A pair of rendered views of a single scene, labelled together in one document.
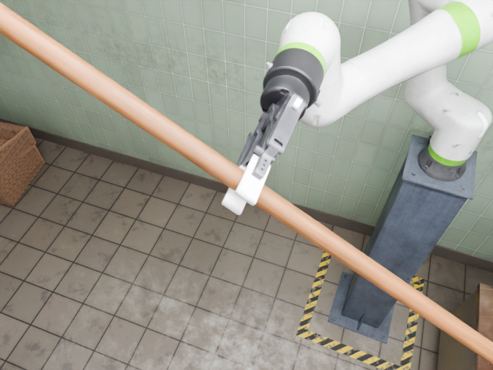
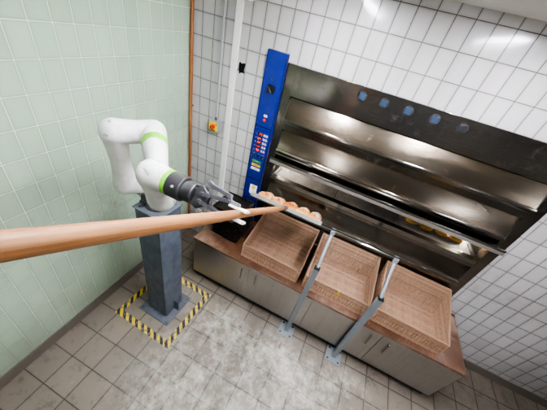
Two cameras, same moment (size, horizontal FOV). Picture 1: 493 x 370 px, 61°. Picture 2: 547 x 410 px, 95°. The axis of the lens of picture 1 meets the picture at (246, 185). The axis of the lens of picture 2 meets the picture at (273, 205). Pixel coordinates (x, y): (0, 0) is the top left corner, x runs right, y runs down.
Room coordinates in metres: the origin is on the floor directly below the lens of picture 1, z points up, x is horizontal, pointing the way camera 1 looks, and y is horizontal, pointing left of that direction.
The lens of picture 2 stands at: (0.31, 0.64, 2.35)
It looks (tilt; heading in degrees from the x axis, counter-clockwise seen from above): 36 degrees down; 264
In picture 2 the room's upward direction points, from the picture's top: 15 degrees clockwise
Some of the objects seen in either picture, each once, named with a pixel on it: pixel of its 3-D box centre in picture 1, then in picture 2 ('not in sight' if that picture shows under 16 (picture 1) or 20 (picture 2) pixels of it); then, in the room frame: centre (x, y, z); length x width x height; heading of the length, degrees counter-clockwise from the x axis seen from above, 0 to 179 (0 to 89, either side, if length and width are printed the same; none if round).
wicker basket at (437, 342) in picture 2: not in sight; (410, 303); (-1.13, -0.61, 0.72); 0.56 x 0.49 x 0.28; 159
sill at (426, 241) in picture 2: not in sight; (364, 215); (-0.65, -1.09, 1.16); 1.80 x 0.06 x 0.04; 160
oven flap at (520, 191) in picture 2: not in sight; (402, 148); (-0.64, -1.07, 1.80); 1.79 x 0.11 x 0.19; 160
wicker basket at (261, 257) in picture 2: not in sight; (281, 242); (-0.01, -1.02, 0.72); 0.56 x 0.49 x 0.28; 159
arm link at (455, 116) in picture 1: (456, 128); not in sight; (0.94, -0.64, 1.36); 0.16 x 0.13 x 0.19; 27
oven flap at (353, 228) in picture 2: not in sight; (357, 228); (-0.64, -1.07, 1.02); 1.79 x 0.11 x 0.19; 160
